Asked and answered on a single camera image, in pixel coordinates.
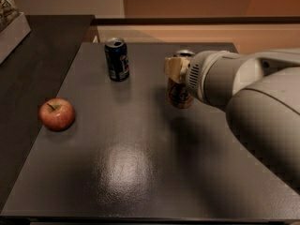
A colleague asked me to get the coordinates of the white box at left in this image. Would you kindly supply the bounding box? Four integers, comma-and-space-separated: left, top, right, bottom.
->
0, 12, 31, 64

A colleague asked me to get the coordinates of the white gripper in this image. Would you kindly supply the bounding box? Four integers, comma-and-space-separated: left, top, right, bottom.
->
164, 51, 250, 111

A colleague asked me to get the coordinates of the blue soda can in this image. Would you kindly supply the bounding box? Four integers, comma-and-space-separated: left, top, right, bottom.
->
104, 37, 129, 82

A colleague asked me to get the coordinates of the orange soda can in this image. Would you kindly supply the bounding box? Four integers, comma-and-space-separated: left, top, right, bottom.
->
167, 50, 195, 109

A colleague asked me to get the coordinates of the red apple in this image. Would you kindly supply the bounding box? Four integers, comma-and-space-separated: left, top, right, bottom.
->
38, 98, 75, 131

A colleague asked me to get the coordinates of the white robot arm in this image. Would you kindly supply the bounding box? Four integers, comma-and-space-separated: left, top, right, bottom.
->
163, 48, 300, 191

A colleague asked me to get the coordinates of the snack bag in box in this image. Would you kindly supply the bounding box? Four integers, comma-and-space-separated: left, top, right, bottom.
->
0, 0, 20, 31

